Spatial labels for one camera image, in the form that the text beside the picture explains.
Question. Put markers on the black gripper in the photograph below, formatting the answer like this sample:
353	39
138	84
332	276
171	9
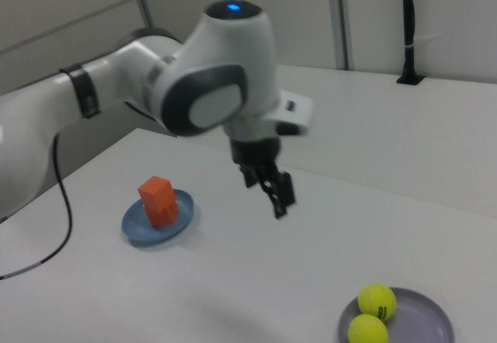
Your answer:
256	153

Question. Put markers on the orange cube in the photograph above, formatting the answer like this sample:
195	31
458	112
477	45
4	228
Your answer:
155	191
167	215

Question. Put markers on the yellow-green tennis ball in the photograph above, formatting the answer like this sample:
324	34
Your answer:
374	300
367	329

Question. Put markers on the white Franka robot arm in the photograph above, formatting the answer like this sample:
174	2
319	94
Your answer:
233	44

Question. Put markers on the blue plate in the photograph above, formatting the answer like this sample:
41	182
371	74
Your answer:
182	211

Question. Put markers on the purple plate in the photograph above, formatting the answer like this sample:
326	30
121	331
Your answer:
419	319

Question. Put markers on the black pole with base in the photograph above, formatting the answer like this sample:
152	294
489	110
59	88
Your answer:
408	28

